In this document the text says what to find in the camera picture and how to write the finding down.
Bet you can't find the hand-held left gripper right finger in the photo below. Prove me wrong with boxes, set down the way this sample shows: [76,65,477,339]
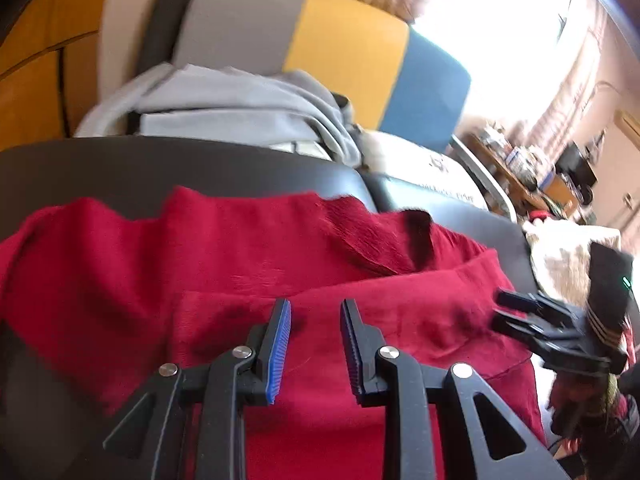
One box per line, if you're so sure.
[340,299,573,480]

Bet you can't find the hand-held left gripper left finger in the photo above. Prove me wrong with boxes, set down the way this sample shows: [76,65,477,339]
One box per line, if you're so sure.
[102,298,293,480]

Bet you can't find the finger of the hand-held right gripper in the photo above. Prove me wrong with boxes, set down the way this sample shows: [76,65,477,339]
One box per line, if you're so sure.
[490,311,591,361]
[497,289,576,322]

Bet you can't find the red garment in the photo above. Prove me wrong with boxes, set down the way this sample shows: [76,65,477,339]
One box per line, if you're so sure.
[0,186,548,480]

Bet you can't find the cream fluffy blanket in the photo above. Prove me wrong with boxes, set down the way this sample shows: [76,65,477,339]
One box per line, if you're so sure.
[522,220,623,308]

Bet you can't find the cluttered wooden table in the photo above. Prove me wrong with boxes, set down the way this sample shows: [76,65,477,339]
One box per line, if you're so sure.
[467,122,581,218]

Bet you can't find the white printed pillow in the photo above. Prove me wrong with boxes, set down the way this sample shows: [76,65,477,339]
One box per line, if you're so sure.
[361,130,490,211]

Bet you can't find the beige curtain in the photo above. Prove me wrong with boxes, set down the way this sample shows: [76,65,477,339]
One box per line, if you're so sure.
[325,0,608,161]

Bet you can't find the grey hoodie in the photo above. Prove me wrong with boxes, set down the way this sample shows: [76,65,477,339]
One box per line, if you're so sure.
[74,63,363,168]

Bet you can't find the black leather sofa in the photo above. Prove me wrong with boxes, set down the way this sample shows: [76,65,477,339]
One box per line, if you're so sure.
[0,136,538,480]

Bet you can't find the grey yellow blue cushion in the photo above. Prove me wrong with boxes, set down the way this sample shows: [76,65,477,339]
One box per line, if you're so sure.
[172,0,472,153]

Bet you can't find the wooden cabinet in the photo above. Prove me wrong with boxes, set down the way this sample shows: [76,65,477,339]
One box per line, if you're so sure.
[0,0,118,151]

